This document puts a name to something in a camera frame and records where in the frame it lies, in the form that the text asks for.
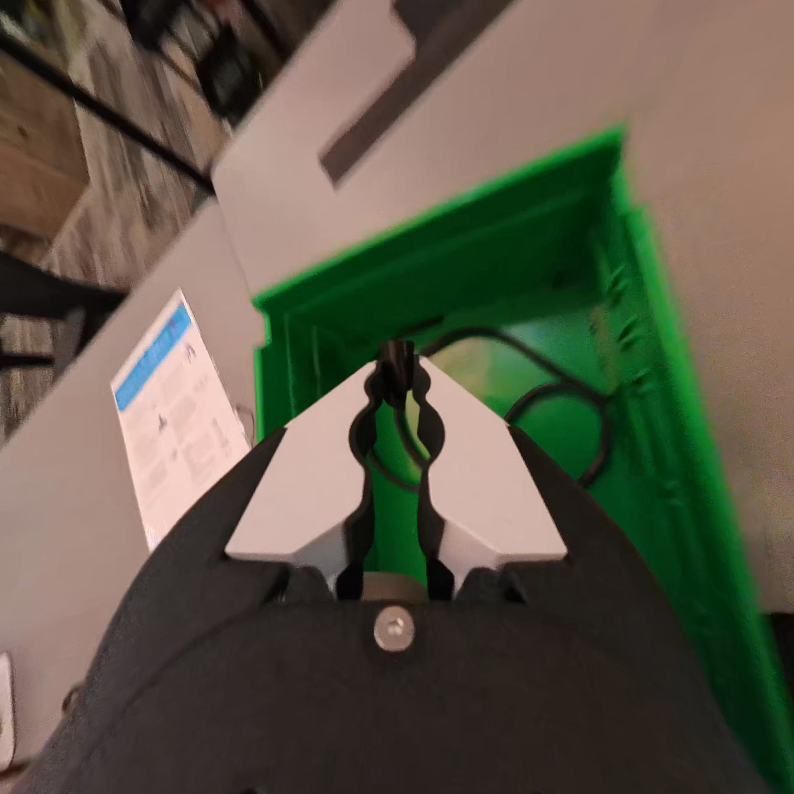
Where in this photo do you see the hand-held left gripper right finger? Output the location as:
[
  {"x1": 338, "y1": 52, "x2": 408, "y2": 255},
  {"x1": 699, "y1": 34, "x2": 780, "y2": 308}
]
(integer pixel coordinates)
[{"x1": 403, "y1": 356, "x2": 569, "y2": 601}]

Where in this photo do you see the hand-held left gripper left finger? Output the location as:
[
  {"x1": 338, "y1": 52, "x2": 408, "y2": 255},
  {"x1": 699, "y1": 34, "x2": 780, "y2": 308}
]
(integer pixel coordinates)
[{"x1": 225, "y1": 361, "x2": 382, "y2": 601}]

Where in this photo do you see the green plastic bin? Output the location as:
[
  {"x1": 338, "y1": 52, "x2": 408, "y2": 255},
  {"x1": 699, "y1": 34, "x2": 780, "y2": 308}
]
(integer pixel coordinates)
[{"x1": 251, "y1": 124, "x2": 794, "y2": 794}]

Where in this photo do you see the white leaflet with blue header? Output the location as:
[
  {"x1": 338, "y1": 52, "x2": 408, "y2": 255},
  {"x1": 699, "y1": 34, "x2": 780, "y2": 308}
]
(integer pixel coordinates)
[{"x1": 110, "y1": 288, "x2": 252, "y2": 553}]

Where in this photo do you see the black office chair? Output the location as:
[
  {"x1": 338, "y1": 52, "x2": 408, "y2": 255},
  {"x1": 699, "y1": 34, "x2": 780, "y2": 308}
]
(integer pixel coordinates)
[{"x1": 0, "y1": 251, "x2": 125, "y2": 373}]

